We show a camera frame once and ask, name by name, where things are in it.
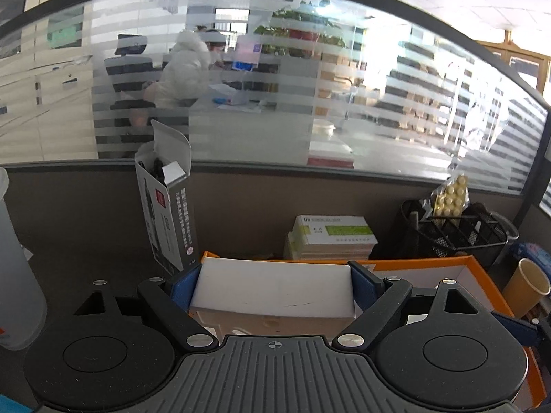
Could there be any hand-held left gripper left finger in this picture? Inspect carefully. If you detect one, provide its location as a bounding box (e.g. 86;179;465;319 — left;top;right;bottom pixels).
73;264;218;352

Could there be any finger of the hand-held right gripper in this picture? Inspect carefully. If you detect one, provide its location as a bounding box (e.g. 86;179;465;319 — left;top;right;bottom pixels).
491;310;541;348

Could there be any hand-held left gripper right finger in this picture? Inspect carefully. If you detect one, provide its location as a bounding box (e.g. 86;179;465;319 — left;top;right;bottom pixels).
331;260;478;352

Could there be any orange cardboard box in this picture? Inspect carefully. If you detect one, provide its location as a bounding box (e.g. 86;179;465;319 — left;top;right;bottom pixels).
200;250;547;409

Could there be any white rectangular block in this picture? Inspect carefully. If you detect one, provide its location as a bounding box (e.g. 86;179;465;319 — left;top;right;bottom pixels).
189;258;357;321

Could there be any beige paper cup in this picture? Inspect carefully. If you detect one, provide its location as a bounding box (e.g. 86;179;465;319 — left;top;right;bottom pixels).
501;258;551;320

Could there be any white and green paper box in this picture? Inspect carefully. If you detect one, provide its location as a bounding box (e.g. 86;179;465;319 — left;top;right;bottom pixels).
294;214;380;247

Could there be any grey open packaging box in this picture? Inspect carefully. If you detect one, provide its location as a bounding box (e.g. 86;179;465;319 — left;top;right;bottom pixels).
135;119;199;275

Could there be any blue printed packet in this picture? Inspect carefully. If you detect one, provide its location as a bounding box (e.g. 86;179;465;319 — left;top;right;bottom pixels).
510;241;551;268

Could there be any black mesh desk organizer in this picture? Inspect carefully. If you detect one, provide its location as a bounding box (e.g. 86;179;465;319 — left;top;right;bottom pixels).
400;199;520;268

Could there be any yellow pill blister pack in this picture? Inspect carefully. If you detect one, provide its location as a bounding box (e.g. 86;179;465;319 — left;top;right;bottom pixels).
432;174;471;218

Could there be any red and white box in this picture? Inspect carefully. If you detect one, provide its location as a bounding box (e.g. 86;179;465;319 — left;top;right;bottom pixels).
307;123;354;169

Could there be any white office counter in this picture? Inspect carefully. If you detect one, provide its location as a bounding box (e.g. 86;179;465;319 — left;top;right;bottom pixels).
188;95;316;167

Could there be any frosted plastic cup green logo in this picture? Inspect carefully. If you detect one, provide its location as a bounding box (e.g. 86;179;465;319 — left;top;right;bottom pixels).
0;166;48;351

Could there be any frosted striped glass partition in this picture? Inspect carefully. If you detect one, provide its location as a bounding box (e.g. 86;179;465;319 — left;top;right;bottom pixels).
0;0;551;196

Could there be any black office chair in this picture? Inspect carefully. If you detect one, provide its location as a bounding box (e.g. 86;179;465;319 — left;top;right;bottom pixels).
104;33;156;158

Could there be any green potted plant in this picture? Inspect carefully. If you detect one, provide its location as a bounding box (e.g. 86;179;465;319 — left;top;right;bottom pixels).
254;1;346;57

